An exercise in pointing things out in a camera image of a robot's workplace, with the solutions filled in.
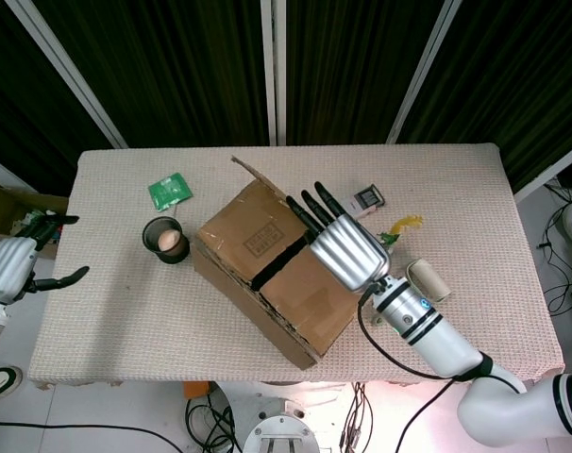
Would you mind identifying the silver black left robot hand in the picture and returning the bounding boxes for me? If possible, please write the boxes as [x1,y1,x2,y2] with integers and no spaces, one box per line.
[0,212,91,304]

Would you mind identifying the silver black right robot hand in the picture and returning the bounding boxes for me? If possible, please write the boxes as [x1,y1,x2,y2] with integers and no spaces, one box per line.
[285,180,394,295]

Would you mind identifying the brown cardboard box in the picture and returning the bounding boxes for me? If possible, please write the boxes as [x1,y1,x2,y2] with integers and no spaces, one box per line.
[191,155,362,372]

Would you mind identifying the small white black box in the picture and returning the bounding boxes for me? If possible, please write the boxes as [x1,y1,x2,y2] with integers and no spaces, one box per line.
[342,183,387,219]

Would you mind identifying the yellow green toy plant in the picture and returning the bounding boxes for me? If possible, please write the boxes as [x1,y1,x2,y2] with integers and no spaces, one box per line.
[378,214,424,251]

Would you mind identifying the cardboard box of toys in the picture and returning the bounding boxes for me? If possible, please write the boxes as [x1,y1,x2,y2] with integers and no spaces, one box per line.
[0,175,70,260]

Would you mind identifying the pale green lint roller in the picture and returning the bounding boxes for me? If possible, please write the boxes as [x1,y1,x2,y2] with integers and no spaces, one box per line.
[371,258,453,327]

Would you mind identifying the white black shoe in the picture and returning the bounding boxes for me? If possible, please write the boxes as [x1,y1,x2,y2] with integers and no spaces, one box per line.
[0,365,24,403]

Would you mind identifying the beige waffle tablecloth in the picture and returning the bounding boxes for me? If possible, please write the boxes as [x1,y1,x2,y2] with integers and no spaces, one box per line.
[28,143,565,393]

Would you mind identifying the peach coloured egg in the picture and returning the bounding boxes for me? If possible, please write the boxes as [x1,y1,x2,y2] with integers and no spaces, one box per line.
[157,229,181,254]

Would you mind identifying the black mesh cup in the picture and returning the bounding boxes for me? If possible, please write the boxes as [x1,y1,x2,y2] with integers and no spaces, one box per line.
[141,215,192,265]

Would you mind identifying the green foil packet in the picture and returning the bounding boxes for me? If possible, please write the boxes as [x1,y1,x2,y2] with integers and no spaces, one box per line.
[147,172,194,212]

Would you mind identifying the dark green curtain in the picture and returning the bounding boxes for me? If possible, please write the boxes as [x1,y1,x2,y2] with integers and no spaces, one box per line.
[396,0,572,193]
[285,0,450,145]
[33,0,271,147]
[0,0,115,180]

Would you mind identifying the white robot torso base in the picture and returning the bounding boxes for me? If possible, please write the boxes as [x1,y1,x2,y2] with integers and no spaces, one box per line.
[217,380,353,453]

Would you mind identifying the small orange object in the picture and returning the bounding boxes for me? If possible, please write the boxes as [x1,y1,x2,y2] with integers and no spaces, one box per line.
[184,380,212,400]

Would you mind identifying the white frame post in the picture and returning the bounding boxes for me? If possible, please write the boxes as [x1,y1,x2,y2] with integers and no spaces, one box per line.
[260,0,288,146]
[0,150,37,194]
[386,0,463,144]
[512,140,572,205]
[16,0,128,150]

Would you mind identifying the red brown cable bundle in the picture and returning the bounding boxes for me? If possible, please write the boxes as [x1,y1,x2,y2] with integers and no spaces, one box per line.
[340,380,378,453]

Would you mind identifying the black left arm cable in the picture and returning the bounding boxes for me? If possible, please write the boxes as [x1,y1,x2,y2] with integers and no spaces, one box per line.
[0,417,193,440]

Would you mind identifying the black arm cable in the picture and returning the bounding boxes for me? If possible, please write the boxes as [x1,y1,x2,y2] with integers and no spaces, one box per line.
[358,282,528,453]
[0,417,193,440]

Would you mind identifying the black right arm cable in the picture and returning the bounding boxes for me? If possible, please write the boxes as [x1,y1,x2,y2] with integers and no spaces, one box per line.
[358,282,528,453]

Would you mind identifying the thin black floor cables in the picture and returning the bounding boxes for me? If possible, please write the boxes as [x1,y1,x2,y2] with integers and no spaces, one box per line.
[538,183,572,315]

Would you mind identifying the black floor cable bundle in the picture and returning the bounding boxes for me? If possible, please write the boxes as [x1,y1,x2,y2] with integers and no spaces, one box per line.
[185,380,244,453]

